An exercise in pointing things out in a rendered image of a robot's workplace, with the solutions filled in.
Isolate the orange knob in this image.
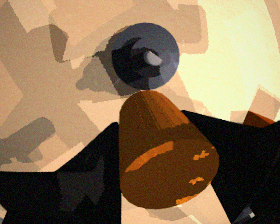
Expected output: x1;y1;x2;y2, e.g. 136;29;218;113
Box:
119;89;220;209

